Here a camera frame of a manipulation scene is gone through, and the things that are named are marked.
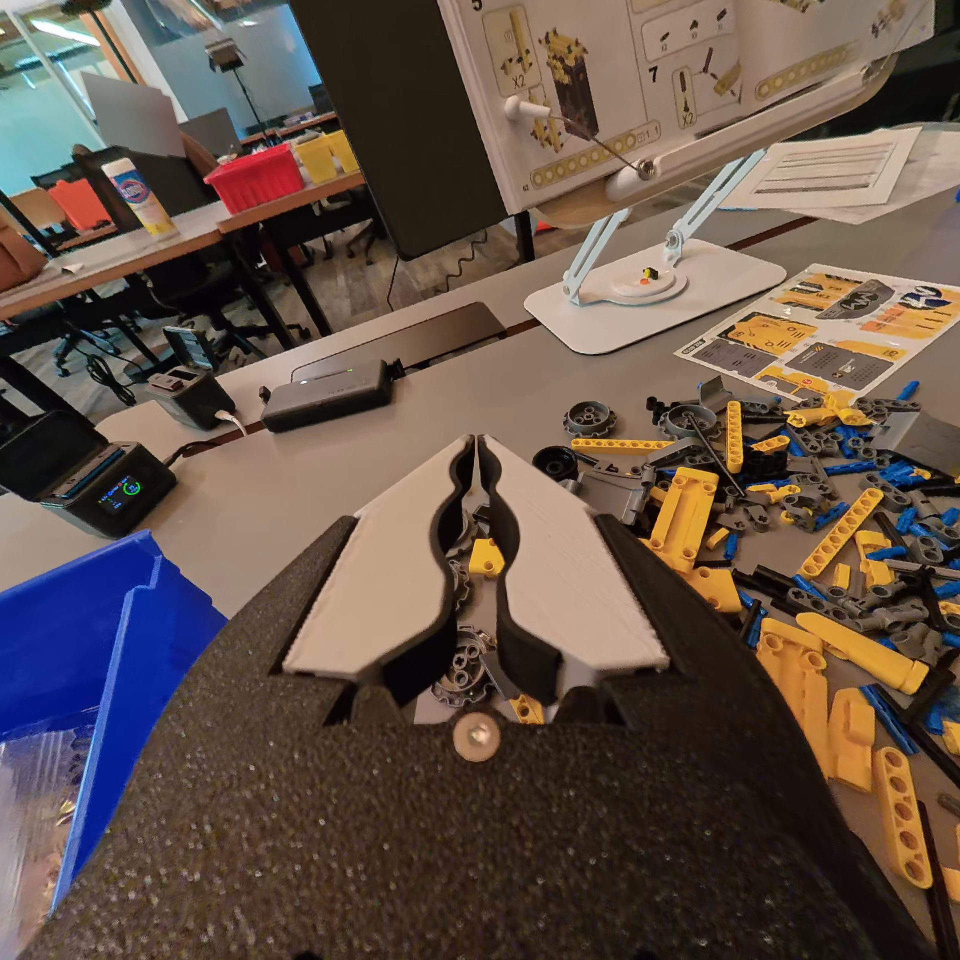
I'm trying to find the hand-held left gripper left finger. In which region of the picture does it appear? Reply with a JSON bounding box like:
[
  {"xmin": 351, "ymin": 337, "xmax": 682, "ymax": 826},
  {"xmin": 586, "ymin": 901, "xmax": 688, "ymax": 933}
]
[{"xmin": 281, "ymin": 435, "xmax": 478, "ymax": 682}]

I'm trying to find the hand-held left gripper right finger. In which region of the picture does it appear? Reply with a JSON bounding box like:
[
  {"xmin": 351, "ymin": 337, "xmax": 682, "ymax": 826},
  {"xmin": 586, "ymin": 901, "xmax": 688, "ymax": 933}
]
[{"xmin": 477, "ymin": 435, "xmax": 671, "ymax": 674}]

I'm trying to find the pile of toy brick parts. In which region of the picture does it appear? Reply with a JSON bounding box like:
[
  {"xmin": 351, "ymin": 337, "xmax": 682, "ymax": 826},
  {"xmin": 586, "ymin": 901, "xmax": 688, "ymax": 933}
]
[{"xmin": 431, "ymin": 375, "xmax": 960, "ymax": 960}]

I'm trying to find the black power bank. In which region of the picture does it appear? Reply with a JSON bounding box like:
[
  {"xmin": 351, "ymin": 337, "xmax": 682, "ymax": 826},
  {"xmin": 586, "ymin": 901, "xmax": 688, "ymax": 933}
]
[{"xmin": 258, "ymin": 357, "xmax": 400, "ymax": 435}]

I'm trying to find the small black charger case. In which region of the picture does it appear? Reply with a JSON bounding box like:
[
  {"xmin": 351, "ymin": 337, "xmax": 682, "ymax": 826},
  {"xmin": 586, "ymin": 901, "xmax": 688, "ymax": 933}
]
[{"xmin": 144, "ymin": 324, "xmax": 239, "ymax": 432}]

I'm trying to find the blue plastic bin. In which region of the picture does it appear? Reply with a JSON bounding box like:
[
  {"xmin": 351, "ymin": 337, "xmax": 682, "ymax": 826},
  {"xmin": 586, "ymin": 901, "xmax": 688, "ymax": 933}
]
[{"xmin": 0, "ymin": 528, "xmax": 230, "ymax": 922}]

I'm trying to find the black box with green display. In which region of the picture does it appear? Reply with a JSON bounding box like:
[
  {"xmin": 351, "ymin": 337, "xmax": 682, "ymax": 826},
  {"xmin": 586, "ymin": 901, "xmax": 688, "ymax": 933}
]
[{"xmin": 0, "ymin": 410, "xmax": 180, "ymax": 541}]

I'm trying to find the black office chair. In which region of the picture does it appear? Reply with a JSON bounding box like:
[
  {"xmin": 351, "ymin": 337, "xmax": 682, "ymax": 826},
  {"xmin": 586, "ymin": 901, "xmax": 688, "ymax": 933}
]
[{"xmin": 52, "ymin": 255, "xmax": 316, "ymax": 376}]

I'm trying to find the yellow printed sticker sheet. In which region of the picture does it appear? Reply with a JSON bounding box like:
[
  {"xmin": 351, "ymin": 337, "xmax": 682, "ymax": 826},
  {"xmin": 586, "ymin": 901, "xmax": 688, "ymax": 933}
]
[{"xmin": 673, "ymin": 262, "xmax": 960, "ymax": 400}]

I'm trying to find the clear plastic bag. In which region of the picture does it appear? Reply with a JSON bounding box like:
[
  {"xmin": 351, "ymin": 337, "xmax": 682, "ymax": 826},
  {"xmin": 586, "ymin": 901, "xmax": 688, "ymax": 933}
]
[{"xmin": 0, "ymin": 708, "xmax": 102, "ymax": 960}]

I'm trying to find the red plastic bin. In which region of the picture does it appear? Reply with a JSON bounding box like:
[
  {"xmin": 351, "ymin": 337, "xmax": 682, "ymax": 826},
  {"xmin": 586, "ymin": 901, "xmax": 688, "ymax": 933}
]
[{"xmin": 202, "ymin": 142, "xmax": 306, "ymax": 216}]

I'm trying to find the wipes canister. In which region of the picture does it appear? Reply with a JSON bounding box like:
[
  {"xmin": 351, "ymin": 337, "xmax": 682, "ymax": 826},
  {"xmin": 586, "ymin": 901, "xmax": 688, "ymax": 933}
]
[{"xmin": 99, "ymin": 157, "xmax": 180, "ymax": 239}]

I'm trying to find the black partition panel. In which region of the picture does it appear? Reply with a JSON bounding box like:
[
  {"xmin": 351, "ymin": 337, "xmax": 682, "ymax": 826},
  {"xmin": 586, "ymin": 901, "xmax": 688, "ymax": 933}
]
[{"xmin": 288, "ymin": 0, "xmax": 528, "ymax": 262}]

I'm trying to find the orange object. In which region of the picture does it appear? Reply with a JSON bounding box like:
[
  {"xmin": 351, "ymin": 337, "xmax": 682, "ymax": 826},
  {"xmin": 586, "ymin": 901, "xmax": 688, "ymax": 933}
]
[{"xmin": 47, "ymin": 178, "xmax": 114, "ymax": 234}]

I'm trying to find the white paper sheet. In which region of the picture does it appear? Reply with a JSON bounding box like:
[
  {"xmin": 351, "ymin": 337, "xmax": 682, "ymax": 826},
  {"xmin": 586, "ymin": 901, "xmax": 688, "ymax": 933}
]
[{"xmin": 718, "ymin": 123, "xmax": 960, "ymax": 226}]

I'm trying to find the light on tripod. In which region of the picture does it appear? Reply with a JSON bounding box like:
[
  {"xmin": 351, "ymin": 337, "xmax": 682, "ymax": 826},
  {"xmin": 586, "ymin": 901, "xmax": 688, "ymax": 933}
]
[{"xmin": 202, "ymin": 37, "xmax": 273, "ymax": 145}]

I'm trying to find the grey panel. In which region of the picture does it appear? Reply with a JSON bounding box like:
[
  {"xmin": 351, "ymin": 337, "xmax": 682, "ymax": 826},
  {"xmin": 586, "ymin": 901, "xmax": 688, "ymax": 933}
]
[{"xmin": 78, "ymin": 71, "xmax": 189, "ymax": 159}]

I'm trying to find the black desk cable cover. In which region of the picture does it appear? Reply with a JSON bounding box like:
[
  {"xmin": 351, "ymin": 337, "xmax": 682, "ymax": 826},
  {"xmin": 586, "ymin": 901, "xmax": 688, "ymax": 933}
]
[{"xmin": 288, "ymin": 301, "xmax": 509, "ymax": 376}]

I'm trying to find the coiled black cable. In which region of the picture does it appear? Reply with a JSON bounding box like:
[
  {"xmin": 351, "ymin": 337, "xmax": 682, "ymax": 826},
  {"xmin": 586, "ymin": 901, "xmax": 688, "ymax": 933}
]
[{"xmin": 384, "ymin": 228, "xmax": 492, "ymax": 315}]

